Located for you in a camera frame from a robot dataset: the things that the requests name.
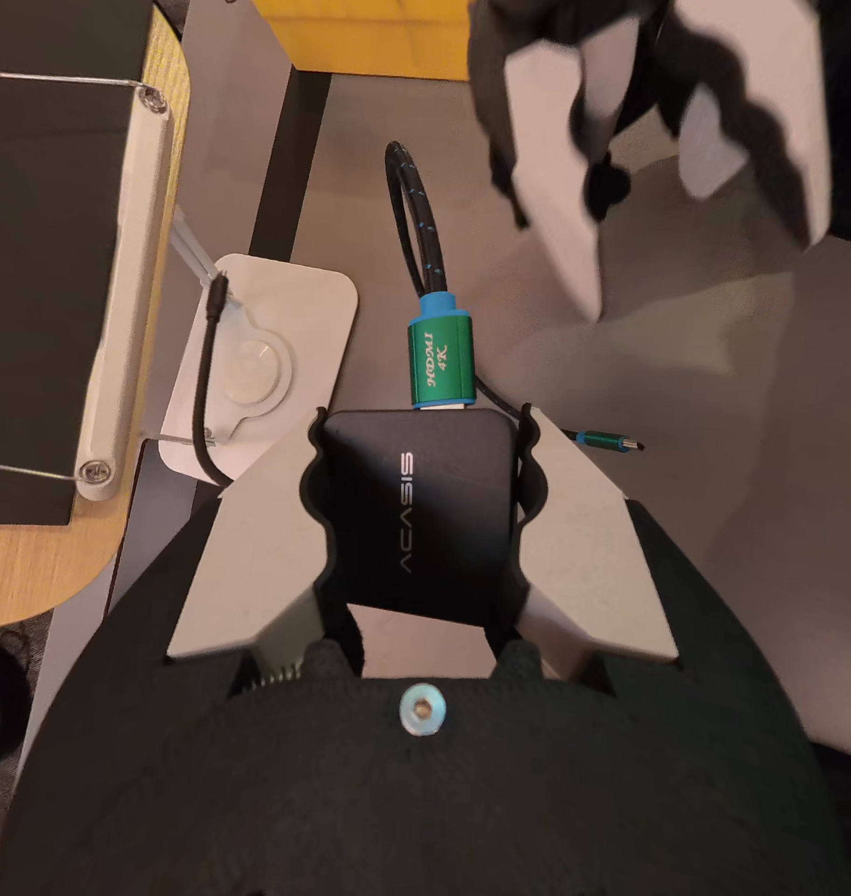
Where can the large yellow plastic bin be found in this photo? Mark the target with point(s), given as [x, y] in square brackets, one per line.
[369, 35]

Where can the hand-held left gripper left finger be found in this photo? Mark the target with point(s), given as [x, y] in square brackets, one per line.
[250, 560]

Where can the black square adapter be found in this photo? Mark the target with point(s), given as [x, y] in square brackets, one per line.
[425, 504]

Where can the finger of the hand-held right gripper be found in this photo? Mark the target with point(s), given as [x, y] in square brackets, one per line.
[551, 140]
[810, 84]

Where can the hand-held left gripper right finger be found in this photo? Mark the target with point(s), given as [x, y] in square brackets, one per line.
[593, 560]

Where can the black flat sheet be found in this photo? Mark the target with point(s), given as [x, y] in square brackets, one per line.
[47, 280]

